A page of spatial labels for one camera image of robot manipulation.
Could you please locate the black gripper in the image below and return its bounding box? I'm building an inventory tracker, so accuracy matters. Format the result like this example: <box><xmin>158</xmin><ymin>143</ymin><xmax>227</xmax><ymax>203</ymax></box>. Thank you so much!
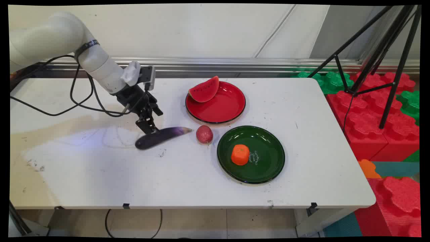
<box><xmin>116</xmin><ymin>84</ymin><xmax>164</xmax><ymax>135</ymax></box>

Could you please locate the orange toy carrot piece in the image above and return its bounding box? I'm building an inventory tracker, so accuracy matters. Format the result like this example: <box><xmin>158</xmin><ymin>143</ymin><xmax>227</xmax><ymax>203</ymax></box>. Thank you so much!
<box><xmin>231</xmin><ymin>144</ymin><xmax>250</xmax><ymax>166</ymax></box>

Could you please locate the purple toy eggplant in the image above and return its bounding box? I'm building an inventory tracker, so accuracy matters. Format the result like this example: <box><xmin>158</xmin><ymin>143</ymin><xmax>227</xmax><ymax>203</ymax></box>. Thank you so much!
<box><xmin>135</xmin><ymin>127</ymin><xmax>193</xmax><ymax>150</ymax></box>

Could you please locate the red toy radish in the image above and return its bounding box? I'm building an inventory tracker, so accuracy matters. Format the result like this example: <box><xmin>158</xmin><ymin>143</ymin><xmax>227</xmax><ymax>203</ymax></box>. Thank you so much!
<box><xmin>196</xmin><ymin>125</ymin><xmax>214</xmax><ymax>145</ymax></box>

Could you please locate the toy watermelon slice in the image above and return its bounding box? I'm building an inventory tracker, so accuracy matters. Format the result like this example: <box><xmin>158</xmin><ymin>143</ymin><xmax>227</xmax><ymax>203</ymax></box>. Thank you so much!
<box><xmin>188</xmin><ymin>76</ymin><xmax>220</xmax><ymax>103</ymax></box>

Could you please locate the red round plate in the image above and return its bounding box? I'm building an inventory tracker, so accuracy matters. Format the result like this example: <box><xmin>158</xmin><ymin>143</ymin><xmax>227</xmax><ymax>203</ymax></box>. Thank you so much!
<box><xmin>185</xmin><ymin>81</ymin><xmax>246</xmax><ymax>124</ymax></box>

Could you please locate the green round plate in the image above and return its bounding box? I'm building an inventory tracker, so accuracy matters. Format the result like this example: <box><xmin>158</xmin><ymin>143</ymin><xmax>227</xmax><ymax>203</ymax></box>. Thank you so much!
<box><xmin>217</xmin><ymin>125</ymin><xmax>286</xmax><ymax>185</ymax></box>

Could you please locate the grey table leg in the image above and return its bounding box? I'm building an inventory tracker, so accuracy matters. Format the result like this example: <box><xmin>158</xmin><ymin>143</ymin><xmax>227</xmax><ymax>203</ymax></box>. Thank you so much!
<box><xmin>9</xmin><ymin>201</ymin><xmax>50</xmax><ymax>237</ymax></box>

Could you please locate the green foam block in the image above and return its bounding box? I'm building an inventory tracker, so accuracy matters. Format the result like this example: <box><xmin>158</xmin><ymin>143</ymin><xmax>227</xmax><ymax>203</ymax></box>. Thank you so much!
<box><xmin>396</xmin><ymin>90</ymin><xmax>420</xmax><ymax>126</ymax></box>
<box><xmin>292</xmin><ymin>71</ymin><xmax>354</xmax><ymax>95</ymax></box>

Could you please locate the white table leg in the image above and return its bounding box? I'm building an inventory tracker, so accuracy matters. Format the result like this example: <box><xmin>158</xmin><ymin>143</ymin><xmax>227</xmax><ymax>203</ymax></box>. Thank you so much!
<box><xmin>295</xmin><ymin>207</ymin><xmax>358</xmax><ymax>238</ymax></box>

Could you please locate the large red foam block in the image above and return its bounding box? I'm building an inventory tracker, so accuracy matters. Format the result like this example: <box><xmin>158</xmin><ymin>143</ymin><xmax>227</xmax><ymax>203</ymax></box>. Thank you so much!
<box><xmin>327</xmin><ymin>90</ymin><xmax>389</xmax><ymax>161</ymax></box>

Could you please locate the orange foam piece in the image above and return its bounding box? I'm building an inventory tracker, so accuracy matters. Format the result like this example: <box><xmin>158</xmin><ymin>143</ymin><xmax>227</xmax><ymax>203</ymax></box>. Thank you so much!
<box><xmin>357</xmin><ymin>159</ymin><xmax>382</xmax><ymax>179</ymax></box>

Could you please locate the teal foam mat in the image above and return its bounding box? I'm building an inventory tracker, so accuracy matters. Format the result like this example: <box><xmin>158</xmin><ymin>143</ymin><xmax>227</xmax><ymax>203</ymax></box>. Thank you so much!
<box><xmin>371</xmin><ymin>161</ymin><xmax>420</xmax><ymax>178</ymax></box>

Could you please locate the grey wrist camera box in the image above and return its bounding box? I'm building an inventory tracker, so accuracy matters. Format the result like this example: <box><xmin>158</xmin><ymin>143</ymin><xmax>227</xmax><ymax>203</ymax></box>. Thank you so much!
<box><xmin>139</xmin><ymin>66</ymin><xmax>156</xmax><ymax>91</ymax></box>

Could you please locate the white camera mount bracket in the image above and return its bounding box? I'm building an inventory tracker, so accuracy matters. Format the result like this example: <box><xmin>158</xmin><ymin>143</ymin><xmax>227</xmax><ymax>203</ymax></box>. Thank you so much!
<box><xmin>121</xmin><ymin>61</ymin><xmax>141</xmax><ymax>86</ymax></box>

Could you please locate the black velcro arm strap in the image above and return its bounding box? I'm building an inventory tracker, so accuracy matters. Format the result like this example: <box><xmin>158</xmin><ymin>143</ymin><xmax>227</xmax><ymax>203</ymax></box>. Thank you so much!
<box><xmin>74</xmin><ymin>39</ymin><xmax>100</xmax><ymax>60</ymax></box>

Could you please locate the aluminium wall rail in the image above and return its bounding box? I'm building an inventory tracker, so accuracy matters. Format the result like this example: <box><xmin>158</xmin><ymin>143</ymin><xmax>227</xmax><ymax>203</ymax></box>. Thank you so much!
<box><xmin>40</xmin><ymin>56</ymin><xmax>420</xmax><ymax>75</ymax></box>

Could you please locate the black floor cable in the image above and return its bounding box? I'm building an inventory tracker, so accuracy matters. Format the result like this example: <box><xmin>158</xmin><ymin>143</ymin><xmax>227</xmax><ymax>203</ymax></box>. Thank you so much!
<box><xmin>105</xmin><ymin>209</ymin><xmax>163</xmax><ymax>239</ymax></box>

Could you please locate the black camera tripod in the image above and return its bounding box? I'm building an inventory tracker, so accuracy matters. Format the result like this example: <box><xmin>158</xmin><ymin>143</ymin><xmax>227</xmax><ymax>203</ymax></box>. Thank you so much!
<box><xmin>307</xmin><ymin>5</ymin><xmax>422</xmax><ymax>130</ymax></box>

